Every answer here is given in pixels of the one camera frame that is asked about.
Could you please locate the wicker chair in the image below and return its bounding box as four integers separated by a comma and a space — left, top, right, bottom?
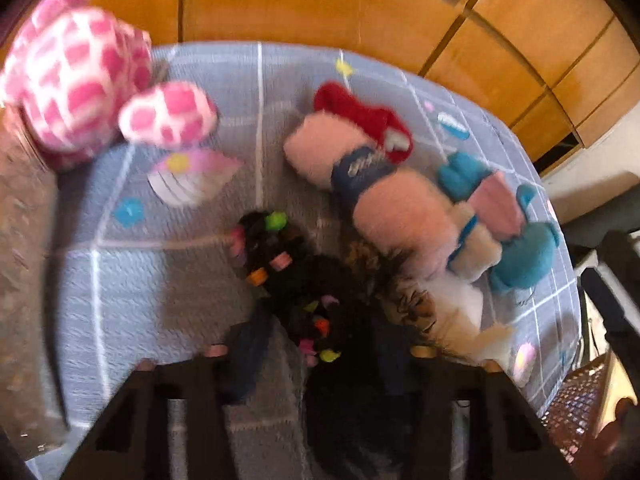
541, 351, 637, 464

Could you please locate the wooden wardrobe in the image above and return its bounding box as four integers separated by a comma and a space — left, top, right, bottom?
92, 0, 639, 158

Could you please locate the blue plush doll pink dress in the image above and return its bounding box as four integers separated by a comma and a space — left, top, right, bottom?
437, 152, 560, 295

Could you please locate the brown satin scrunchie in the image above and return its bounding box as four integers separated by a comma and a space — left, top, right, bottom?
345, 240, 437, 336

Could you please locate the ornate silver tissue box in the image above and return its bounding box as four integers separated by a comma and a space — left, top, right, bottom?
1, 106, 66, 460

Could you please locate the grey checked bed sheet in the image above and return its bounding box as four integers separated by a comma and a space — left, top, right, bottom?
27, 42, 582, 479

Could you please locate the pink white giraffe plush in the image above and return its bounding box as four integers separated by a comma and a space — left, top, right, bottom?
1, 0, 218, 171

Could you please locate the pink fluffy sock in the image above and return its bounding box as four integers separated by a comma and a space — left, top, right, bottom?
283, 112, 460, 278

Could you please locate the red sock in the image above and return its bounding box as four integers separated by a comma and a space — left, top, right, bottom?
314, 81, 414, 164

